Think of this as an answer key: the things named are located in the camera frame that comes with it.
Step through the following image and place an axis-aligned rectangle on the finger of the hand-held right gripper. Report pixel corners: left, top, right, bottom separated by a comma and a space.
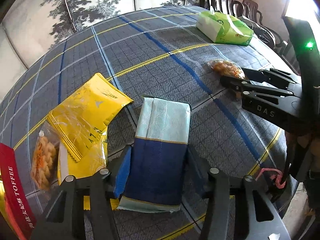
241, 67, 300, 84
220, 76, 294, 98

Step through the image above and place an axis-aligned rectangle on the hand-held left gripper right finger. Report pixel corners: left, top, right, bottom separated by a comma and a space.
186, 145, 292, 240

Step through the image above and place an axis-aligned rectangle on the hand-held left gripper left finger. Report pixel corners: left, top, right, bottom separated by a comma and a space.
30, 145, 132, 240

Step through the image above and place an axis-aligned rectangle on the small twisted dough snack packet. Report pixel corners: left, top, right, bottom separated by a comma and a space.
209, 59, 245, 79

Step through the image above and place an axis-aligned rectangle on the yellow snack packet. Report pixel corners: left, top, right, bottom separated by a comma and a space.
57, 127, 120, 210
47, 72, 134, 163

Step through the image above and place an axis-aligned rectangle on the blue and pale green packet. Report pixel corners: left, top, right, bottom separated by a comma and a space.
117, 94, 192, 213

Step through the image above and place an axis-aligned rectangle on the large twisted dough snack packet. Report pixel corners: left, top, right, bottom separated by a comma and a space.
30, 127, 60, 190

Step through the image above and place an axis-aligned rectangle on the red tin box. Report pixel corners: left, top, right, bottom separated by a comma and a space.
0, 143, 38, 240

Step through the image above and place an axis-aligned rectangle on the green tissue pack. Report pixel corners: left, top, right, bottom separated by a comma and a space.
195, 7, 254, 47

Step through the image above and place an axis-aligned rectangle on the blue plaid tablecloth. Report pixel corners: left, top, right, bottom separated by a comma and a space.
0, 4, 298, 240

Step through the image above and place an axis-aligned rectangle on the painted folding screen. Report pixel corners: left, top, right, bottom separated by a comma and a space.
0, 0, 220, 68

